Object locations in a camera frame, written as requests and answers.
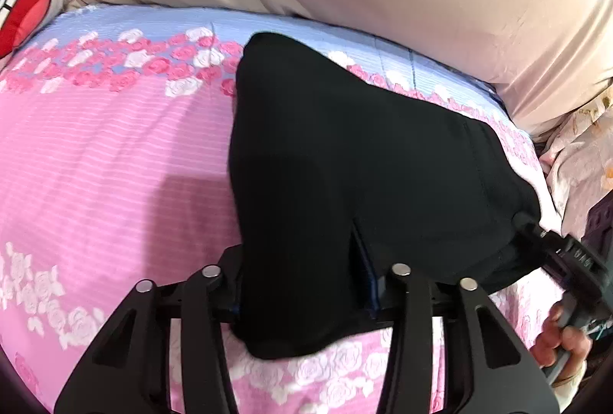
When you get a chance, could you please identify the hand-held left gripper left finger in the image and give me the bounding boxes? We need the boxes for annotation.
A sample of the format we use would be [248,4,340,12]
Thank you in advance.
[54,245,250,414]

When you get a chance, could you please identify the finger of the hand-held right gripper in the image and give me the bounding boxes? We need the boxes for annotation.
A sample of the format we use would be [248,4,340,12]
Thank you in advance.
[511,211,568,254]

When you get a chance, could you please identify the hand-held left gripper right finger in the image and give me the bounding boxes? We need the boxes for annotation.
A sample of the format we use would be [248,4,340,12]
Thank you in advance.
[352,223,561,414]

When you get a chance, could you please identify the black pants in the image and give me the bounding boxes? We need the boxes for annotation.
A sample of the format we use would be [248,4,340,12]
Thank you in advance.
[226,32,544,360]

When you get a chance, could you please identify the person's right hand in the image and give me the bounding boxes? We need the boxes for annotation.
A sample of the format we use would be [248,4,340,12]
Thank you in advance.
[531,301,597,382]

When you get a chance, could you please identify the pale floral cloth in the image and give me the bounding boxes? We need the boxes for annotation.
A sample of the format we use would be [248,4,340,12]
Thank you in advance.
[539,91,613,230]

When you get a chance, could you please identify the pink floral bed sheet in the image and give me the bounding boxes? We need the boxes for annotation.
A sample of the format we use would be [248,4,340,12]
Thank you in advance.
[0,3,566,414]

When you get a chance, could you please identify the cartoon face pillow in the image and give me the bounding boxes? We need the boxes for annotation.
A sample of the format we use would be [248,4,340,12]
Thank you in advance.
[0,0,74,72]

